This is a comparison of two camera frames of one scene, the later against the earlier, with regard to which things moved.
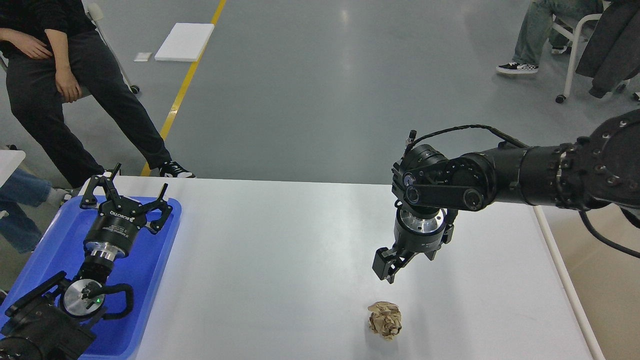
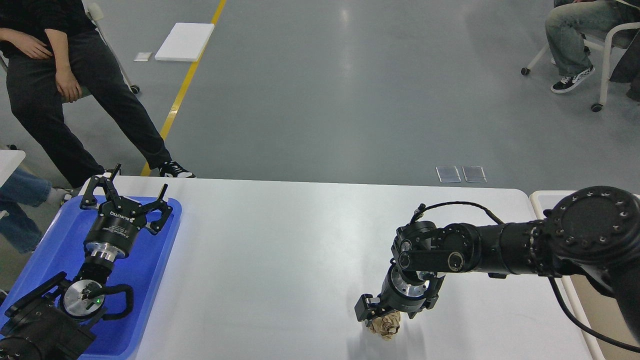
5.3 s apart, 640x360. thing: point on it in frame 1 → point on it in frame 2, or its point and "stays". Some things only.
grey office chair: [96, 13] stays
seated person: [537, 31] → [568, 21]
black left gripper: [116, 225] stays
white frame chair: [574, 38] → [621, 35]
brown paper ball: [385, 319] stays
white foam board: [185, 42] stays
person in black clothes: [55, 52] stays
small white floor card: [143, 56] stays
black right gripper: [411, 234] → [405, 290]
